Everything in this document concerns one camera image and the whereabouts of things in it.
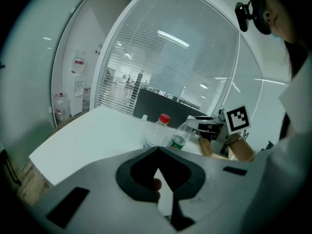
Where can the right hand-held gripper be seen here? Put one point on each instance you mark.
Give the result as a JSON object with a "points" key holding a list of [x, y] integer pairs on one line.
{"points": [[237, 118]]}

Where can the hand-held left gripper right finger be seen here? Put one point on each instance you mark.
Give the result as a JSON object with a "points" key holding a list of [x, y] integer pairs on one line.
{"points": [[219, 191]]}

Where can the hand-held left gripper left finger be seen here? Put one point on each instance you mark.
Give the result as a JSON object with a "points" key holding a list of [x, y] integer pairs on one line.
{"points": [[97, 191]]}

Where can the brown cardboard box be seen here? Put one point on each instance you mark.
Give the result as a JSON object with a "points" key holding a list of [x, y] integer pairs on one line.
{"points": [[206, 146]]}

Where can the clear plastic bottle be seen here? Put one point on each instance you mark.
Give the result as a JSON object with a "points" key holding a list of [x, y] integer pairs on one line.
{"points": [[179, 138]]}

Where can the red-capped bottle with red label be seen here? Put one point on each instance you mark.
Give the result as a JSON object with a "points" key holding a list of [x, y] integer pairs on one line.
{"points": [[158, 130]]}

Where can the person's right forearm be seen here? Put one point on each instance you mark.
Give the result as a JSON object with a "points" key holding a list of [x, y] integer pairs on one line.
{"points": [[241, 149]]}

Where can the large clear water jug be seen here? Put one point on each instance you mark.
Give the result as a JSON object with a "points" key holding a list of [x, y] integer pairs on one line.
{"points": [[86, 99], [62, 107]]}

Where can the black wrist band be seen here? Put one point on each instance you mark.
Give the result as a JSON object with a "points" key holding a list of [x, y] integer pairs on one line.
{"points": [[232, 142]]}

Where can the pale wrist bangle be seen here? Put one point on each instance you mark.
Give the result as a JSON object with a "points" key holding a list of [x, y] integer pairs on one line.
{"points": [[252, 155]]}

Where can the long dark desk divider panel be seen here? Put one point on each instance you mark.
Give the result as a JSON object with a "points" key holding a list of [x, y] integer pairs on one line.
{"points": [[156, 106]]}

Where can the white table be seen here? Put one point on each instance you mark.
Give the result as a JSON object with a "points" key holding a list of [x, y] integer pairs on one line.
{"points": [[97, 135]]}

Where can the person's torso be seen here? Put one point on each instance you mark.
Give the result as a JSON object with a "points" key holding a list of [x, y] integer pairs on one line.
{"points": [[280, 179]]}

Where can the person's head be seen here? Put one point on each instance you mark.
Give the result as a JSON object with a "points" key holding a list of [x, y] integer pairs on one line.
{"points": [[280, 16]]}

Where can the white divider bracket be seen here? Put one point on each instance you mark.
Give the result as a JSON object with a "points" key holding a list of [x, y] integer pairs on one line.
{"points": [[144, 118]]}

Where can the black head-worn camera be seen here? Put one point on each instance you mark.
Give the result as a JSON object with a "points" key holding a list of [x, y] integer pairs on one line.
{"points": [[243, 16]]}

